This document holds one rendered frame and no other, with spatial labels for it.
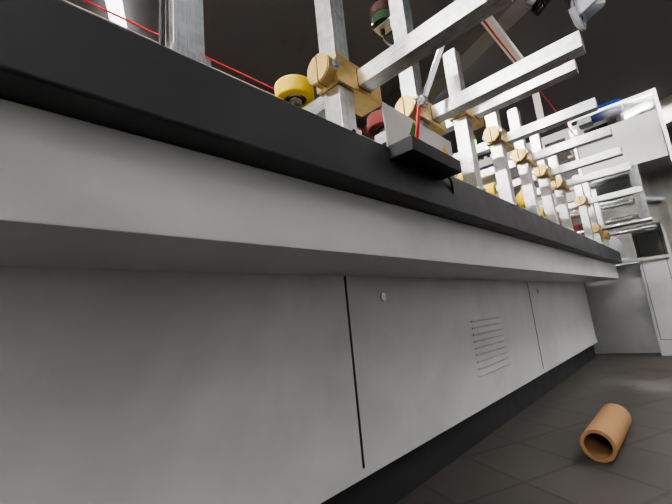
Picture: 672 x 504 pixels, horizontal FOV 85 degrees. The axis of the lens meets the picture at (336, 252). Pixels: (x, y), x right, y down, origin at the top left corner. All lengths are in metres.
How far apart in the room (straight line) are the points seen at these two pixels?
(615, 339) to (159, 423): 3.14
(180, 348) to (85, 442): 0.15
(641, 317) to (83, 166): 3.28
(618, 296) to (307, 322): 2.85
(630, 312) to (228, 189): 3.14
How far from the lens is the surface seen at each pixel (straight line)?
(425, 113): 0.85
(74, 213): 0.38
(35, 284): 0.57
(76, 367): 0.57
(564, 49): 0.81
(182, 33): 0.49
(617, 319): 3.37
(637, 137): 3.35
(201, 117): 0.41
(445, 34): 0.62
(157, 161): 0.42
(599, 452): 1.33
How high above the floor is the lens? 0.42
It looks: 10 degrees up
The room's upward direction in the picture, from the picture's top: 6 degrees counter-clockwise
